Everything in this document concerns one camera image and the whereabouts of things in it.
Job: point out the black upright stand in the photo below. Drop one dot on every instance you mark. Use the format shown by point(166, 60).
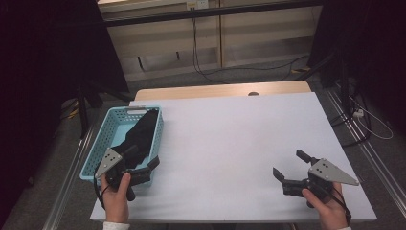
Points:
point(344, 83)

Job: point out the long metal floor rail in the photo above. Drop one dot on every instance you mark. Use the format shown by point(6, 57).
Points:
point(376, 163)

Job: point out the white power plug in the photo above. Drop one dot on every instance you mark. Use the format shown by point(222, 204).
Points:
point(358, 113)

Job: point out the wooden table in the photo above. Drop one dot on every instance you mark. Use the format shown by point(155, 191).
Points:
point(207, 90)

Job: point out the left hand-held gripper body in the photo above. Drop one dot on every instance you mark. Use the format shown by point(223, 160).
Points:
point(110, 163)

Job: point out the black horizontal bar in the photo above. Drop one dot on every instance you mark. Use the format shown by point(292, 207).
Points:
point(207, 12)

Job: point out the person's left hand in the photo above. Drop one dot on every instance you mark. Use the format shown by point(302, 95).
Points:
point(115, 201)

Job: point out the beige wooden cabinet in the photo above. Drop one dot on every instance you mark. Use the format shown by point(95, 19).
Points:
point(261, 38)

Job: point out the black pants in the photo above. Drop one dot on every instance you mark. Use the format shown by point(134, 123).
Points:
point(142, 134)

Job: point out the white wall socket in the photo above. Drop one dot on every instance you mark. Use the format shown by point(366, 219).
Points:
point(198, 4)

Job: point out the person's right hand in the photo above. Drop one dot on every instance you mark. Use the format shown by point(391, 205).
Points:
point(330, 211)

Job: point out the wide black curtain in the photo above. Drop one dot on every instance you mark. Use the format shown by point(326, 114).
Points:
point(38, 64)

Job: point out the light blue plastic basket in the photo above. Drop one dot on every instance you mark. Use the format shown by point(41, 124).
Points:
point(95, 155)

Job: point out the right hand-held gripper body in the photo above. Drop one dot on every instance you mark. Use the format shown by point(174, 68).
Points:
point(322, 174)

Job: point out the narrow black curtain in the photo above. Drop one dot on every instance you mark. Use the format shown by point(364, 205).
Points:
point(376, 48)

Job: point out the short metal floor rail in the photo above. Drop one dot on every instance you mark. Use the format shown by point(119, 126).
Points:
point(67, 185)

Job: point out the black tripod stand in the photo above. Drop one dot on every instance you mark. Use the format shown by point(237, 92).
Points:
point(81, 110)

